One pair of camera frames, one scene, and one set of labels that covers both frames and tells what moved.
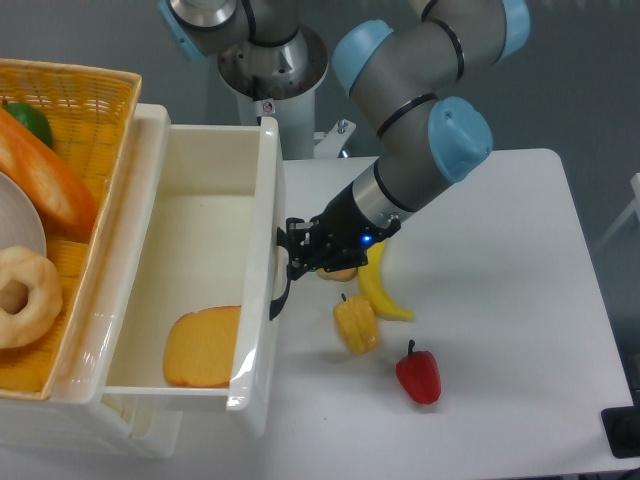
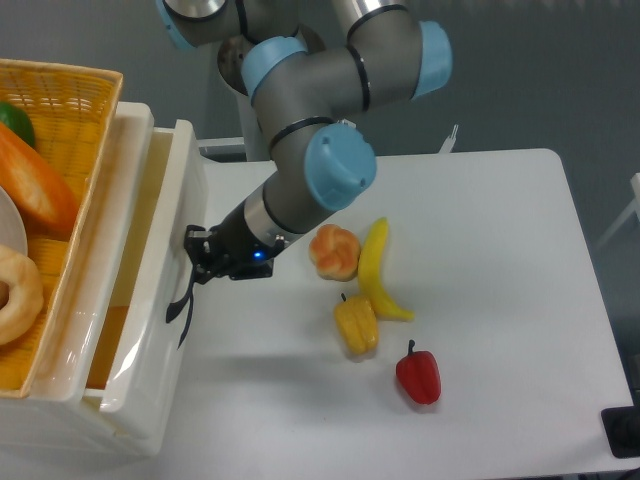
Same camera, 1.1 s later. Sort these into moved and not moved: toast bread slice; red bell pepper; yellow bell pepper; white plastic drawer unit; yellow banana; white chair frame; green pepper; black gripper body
Moved: black gripper body; toast bread slice; green pepper; white plastic drawer unit
Not moved: red bell pepper; yellow bell pepper; white chair frame; yellow banana
